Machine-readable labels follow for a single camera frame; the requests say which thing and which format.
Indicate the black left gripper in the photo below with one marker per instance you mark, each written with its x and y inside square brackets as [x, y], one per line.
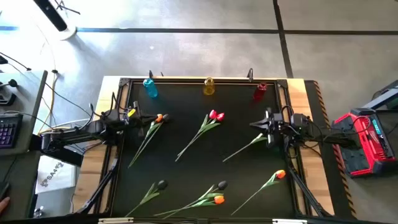
[133, 119]

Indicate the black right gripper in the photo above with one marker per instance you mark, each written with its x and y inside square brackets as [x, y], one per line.
[276, 121]

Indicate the orange artificial tulip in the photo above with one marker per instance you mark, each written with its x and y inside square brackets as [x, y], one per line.
[280, 174]
[219, 199]
[159, 118]

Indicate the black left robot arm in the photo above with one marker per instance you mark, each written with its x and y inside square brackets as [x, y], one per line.
[77, 133]

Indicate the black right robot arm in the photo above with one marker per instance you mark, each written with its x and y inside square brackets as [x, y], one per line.
[326, 137]

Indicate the blue glass vase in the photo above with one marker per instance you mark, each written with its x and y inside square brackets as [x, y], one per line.
[150, 88]

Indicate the red glass vase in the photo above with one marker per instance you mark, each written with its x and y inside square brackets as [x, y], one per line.
[259, 91]

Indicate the yellow glass vase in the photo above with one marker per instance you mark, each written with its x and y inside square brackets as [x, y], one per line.
[209, 88]

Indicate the black table clamp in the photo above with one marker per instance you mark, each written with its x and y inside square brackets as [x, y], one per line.
[250, 74]
[150, 74]

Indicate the black hazard-striped floor strip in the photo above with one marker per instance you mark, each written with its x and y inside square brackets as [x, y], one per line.
[314, 99]

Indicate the red and black tool case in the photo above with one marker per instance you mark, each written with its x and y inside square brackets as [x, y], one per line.
[341, 123]

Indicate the black diagonal table strut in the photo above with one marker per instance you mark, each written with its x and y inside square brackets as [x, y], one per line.
[306, 193]
[99, 188]

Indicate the grey desk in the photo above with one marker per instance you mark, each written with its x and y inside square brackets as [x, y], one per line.
[29, 102]

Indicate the black keyboard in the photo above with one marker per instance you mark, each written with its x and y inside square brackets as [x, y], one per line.
[9, 130]

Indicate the dark desk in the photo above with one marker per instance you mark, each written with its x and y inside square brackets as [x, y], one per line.
[18, 174]

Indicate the black tower on white base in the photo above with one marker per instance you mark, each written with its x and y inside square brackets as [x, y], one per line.
[51, 14]

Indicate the person's hand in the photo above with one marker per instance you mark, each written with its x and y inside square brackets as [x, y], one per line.
[3, 206]

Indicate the black table frame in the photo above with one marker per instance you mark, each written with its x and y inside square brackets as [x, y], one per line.
[124, 82]

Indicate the white table bracket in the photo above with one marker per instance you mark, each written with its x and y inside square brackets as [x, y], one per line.
[115, 221]
[289, 221]

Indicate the grey cart frame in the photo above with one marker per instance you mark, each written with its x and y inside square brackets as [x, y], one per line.
[385, 96]

